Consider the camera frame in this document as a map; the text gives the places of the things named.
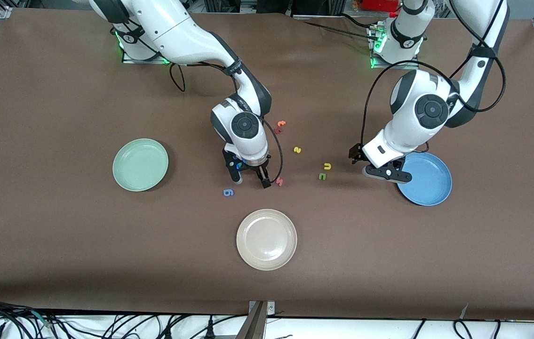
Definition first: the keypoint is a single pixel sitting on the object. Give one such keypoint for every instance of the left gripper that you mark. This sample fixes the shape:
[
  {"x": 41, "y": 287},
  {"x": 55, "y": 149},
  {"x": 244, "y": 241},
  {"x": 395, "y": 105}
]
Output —
[{"x": 355, "y": 152}]

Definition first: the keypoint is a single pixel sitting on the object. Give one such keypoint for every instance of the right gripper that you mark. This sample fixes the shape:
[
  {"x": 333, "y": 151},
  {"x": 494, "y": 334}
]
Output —
[{"x": 260, "y": 171}]

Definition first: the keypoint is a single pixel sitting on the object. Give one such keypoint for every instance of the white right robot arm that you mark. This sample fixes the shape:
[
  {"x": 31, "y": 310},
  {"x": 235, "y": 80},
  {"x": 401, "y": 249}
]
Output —
[{"x": 177, "y": 33}]

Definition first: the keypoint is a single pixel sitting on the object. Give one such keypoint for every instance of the pink foam letter w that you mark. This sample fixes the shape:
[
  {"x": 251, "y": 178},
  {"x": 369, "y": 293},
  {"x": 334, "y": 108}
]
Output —
[{"x": 280, "y": 181}]

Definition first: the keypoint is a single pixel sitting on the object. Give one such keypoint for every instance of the blue foam letter g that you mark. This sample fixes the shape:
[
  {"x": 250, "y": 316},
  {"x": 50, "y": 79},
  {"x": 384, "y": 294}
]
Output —
[{"x": 225, "y": 192}]

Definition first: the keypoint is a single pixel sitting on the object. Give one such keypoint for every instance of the beige round plate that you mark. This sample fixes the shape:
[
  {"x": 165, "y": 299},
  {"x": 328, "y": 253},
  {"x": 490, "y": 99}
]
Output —
[{"x": 266, "y": 239}]

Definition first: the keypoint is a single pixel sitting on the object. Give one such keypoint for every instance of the blue round plate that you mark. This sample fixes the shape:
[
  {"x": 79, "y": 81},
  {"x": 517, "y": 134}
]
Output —
[{"x": 429, "y": 188}]

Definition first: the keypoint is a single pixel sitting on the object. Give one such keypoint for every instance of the green round plate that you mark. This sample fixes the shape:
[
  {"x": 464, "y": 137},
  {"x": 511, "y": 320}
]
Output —
[{"x": 140, "y": 165}]

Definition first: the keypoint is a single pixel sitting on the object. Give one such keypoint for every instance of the red box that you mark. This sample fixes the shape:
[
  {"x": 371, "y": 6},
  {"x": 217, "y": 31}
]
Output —
[{"x": 379, "y": 4}]

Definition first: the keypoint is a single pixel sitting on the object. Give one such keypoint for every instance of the black power plug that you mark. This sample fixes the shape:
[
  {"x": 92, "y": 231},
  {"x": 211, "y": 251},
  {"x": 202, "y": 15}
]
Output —
[{"x": 210, "y": 329}]

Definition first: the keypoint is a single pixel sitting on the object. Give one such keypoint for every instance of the white paper scrap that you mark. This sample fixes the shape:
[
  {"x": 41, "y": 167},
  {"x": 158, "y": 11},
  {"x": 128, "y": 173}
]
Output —
[{"x": 463, "y": 310}]

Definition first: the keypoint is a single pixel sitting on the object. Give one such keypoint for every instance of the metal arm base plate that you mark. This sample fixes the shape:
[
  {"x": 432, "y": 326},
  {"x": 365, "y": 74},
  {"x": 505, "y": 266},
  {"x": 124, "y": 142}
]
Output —
[
  {"x": 394, "y": 67},
  {"x": 130, "y": 60}
]

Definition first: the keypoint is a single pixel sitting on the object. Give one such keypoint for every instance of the aluminium post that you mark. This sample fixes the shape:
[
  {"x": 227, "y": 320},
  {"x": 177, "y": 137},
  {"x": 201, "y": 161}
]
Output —
[{"x": 257, "y": 325}]

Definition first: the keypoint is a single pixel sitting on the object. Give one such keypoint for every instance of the aluminium corner bracket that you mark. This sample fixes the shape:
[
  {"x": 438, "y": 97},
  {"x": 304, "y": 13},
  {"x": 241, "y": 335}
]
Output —
[{"x": 2, "y": 13}]

